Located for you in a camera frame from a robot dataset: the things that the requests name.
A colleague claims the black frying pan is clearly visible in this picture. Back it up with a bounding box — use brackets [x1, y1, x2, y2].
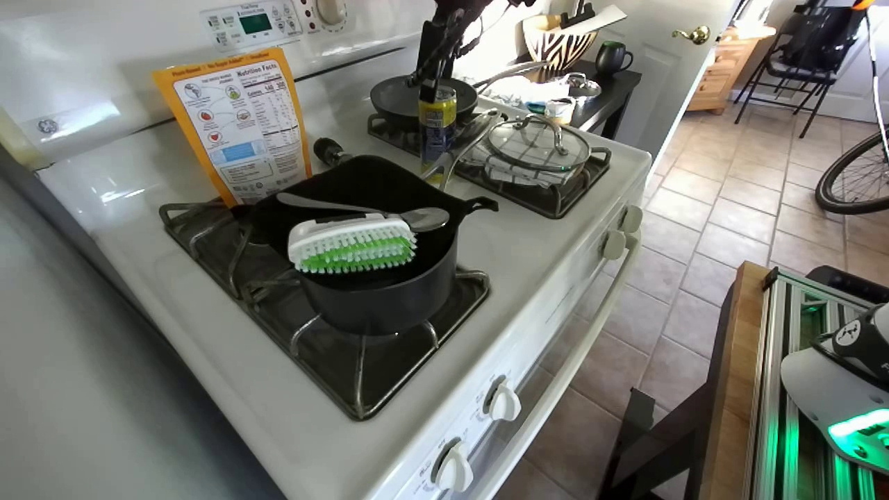
[365, 59, 557, 123]

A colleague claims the white flat utensil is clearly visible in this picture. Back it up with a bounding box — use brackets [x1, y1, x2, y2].
[563, 3, 629, 39]

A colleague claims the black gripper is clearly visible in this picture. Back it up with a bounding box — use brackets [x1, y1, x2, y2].
[411, 14, 475, 109]

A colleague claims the white door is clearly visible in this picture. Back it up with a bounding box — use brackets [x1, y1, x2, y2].
[606, 0, 734, 160]

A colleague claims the white green scrub brush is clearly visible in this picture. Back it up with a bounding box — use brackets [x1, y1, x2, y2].
[285, 212, 420, 278]

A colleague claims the glass pot lid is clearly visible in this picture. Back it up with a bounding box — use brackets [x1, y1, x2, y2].
[483, 113, 595, 174]

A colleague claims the black stove grate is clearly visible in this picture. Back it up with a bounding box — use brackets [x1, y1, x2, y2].
[156, 196, 493, 426]
[365, 109, 613, 221]

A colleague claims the grey metal spoon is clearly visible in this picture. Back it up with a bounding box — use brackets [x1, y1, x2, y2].
[274, 191, 453, 233]

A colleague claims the bicycle wheel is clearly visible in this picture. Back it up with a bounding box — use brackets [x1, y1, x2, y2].
[814, 51, 889, 217]

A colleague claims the white stove knob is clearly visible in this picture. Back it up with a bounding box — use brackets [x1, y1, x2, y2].
[427, 438, 477, 496]
[615, 202, 643, 237]
[479, 374, 525, 426]
[595, 228, 629, 262]

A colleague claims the white oven door handle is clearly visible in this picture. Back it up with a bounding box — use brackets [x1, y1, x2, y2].
[453, 230, 643, 500]

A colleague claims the dark side table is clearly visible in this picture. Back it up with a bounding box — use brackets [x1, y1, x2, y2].
[552, 62, 643, 139]

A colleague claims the black mug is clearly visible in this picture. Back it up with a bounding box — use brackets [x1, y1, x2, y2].
[590, 39, 639, 78]

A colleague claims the dark cart brace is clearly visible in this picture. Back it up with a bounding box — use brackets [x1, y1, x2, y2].
[596, 387, 734, 500]

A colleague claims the aluminium cart frame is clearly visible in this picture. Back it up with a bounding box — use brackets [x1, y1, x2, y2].
[752, 266, 889, 500]

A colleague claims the orange instruction card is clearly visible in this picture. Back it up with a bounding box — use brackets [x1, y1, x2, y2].
[149, 48, 317, 208]

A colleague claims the wooden cart board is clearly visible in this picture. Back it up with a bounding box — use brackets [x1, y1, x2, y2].
[696, 262, 775, 500]

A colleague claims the wooden crate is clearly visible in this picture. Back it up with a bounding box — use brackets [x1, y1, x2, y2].
[688, 26, 775, 116]

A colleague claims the white gas stove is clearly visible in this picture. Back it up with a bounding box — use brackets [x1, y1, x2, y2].
[0, 0, 654, 500]

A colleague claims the white crumpled cloth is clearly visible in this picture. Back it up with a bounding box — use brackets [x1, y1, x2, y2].
[479, 73, 577, 123]

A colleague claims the black white patterned bowl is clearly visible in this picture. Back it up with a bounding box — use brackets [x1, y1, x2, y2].
[518, 8, 600, 69]

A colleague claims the black cooking pot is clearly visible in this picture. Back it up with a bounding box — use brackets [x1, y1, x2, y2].
[243, 135, 500, 338]

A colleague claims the black folding chair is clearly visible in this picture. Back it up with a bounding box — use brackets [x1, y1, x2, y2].
[734, 6, 868, 141]

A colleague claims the metal cup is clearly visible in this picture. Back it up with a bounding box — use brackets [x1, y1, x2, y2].
[561, 73, 606, 127]

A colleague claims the brass door knob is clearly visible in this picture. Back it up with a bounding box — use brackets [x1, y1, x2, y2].
[671, 21, 714, 48]

